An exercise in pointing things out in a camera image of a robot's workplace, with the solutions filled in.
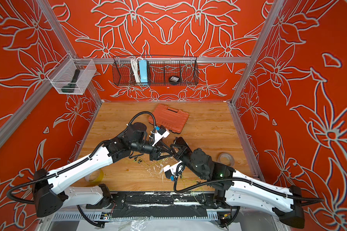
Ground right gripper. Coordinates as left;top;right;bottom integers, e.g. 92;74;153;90
172;142;208;180

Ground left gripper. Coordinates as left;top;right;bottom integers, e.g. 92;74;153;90
131;140;174;162

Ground black phone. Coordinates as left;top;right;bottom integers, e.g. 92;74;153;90
174;137;189;148

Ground yellow earphones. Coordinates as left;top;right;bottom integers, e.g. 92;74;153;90
173;170;207;203
125;157;163;167

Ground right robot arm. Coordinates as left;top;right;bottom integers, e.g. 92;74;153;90
170;137;305;229

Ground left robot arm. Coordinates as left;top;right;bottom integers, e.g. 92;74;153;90
32;122;170;218

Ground orange tool case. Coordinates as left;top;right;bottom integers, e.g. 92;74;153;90
153;104;189;134

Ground clear tape roll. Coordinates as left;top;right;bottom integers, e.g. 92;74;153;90
217;153;235;167

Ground yellow tape roll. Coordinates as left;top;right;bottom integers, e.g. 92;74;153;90
84;169;104;184

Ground blue box in basket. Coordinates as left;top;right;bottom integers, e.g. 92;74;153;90
139;59;148;85

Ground clear plastic bin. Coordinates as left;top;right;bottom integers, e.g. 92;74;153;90
46;54;96;95

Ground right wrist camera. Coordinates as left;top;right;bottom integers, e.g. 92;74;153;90
163;161;185;181

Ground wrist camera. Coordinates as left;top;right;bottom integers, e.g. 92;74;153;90
153;125;170;146
163;161;185;181

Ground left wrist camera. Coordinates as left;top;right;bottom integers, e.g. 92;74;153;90
153;125;170;146

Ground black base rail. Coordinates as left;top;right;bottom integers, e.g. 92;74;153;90
85;191;235;220

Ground black wire basket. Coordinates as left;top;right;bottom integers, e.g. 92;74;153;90
112;55;199;87

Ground white cables in basket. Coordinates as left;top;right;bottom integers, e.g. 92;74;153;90
131;57;141;84

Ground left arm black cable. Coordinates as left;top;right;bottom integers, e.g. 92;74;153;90
6;111;157;229

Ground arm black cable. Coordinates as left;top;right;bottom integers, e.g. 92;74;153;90
173;163;324;203
6;111;157;229

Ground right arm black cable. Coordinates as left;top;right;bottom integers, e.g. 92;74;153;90
173;163;324;203

